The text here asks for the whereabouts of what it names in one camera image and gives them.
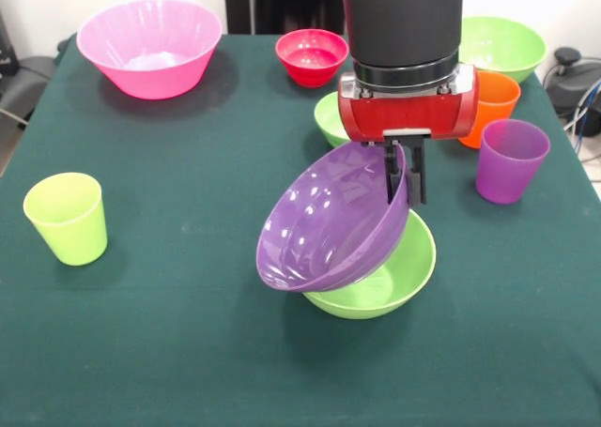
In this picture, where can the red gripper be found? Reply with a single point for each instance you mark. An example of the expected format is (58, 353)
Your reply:
(408, 115)

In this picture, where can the purple plastic bowl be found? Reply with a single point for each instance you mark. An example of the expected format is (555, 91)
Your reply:
(328, 230)

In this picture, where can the medium green plastic bowl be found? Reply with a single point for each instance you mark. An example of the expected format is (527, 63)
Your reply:
(404, 277)

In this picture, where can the small green plastic bowl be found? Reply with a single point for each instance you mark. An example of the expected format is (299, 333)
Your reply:
(328, 122)

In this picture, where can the large green plastic bowl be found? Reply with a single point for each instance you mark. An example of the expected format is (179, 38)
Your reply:
(512, 47)

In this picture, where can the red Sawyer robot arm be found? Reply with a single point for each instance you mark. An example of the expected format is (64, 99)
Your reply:
(404, 23)

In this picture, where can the purple plastic cup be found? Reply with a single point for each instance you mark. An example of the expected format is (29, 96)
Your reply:
(509, 173)

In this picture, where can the orange plastic cup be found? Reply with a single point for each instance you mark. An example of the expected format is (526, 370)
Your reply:
(495, 103)

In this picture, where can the small crimson plastic bowl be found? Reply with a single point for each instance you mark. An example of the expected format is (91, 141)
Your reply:
(312, 65)

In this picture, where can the dark green tablecloth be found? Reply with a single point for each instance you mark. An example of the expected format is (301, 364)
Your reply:
(188, 328)

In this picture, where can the large pink plastic bowl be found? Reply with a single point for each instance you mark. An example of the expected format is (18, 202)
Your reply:
(150, 75)

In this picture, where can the lime green plastic cup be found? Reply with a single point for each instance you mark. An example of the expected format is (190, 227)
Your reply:
(66, 225)

